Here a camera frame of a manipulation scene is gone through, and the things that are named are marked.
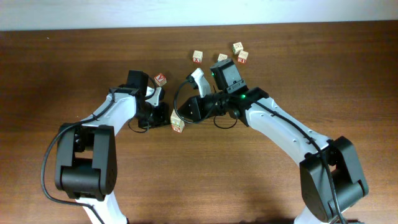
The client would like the red edged picture block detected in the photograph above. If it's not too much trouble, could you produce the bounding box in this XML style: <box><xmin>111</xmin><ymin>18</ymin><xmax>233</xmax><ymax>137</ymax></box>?
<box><xmin>170</xmin><ymin>110</ymin><xmax>185</xmax><ymax>133</ymax></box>

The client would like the plain top wooden block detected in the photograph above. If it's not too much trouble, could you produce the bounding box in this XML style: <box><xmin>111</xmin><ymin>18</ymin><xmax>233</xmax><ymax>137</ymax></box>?
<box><xmin>233</xmin><ymin>42</ymin><xmax>244</xmax><ymax>55</ymax></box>

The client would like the blue edged wooden block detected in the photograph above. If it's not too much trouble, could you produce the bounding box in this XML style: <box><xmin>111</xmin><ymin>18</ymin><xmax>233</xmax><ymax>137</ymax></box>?
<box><xmin>217</xmin><ymin>54</ymin><xmax>228</xmax><ymax>62</ymax></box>

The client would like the red letter X block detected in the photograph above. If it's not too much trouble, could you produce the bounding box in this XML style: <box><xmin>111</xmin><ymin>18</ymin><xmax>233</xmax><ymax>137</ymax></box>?
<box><xmin>192</xmin><ymin>50</ymin><xmax>203</xmax><ymax>64</ymax></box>

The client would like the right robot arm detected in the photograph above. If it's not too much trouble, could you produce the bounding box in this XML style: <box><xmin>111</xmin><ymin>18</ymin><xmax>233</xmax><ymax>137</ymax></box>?
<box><xmin>174</xmin><ymin>59</ymin><xmax>369</xmax><ymax>223</ymax></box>

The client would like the red letter A block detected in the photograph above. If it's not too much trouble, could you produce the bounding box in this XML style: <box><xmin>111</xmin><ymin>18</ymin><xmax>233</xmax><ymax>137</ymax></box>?
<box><xmin>154</xmin><ymin>73</ymin><xmax>167</xmax><ymax>86</ymax></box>

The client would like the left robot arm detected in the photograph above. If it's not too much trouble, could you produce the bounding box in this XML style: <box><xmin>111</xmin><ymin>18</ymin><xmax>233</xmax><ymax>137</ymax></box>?
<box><xmin>52</xmin><ymin>70</ymin><xmax>170</xmax><ymax>223</ymax></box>

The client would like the red letter K block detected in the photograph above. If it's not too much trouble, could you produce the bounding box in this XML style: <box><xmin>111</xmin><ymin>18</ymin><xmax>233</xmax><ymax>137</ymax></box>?
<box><xmin>238</xmin><ymin>50</ymin><xmax>248</xmax><ymax>64</ymax></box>

